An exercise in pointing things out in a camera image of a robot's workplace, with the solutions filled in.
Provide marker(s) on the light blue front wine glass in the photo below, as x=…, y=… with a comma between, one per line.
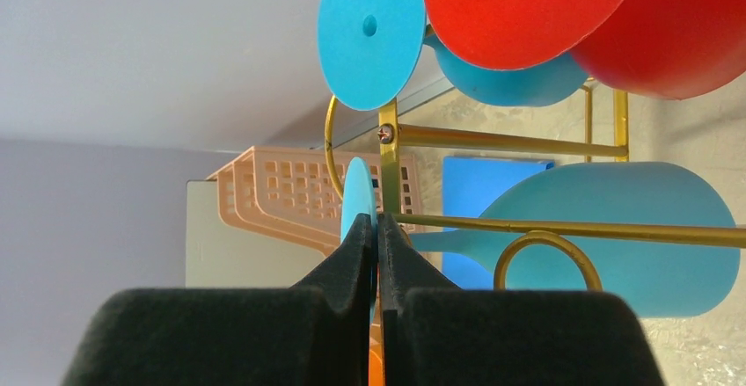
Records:
x=655, y=279

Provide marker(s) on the blue notebook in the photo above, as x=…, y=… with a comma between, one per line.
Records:
x=469, y=186

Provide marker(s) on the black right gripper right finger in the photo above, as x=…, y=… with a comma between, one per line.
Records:
x=436, y=333

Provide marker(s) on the gold metal wine glass rack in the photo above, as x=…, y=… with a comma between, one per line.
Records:
x=533, y=232

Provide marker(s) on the light blue wine glass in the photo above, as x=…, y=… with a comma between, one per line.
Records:
x=655, y=279
x=368, y=51

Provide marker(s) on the red wine glass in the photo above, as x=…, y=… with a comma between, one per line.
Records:
x=671, y=49

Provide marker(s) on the orange wine glass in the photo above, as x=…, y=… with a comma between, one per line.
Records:
x=376, y=367

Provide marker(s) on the light blue rear wine glass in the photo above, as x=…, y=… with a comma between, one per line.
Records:
x=368, y=51

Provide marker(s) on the pink plastic file organizer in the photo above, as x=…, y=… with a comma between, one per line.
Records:
x=282, y=193

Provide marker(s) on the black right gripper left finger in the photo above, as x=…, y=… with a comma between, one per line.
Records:
x=315, y=332

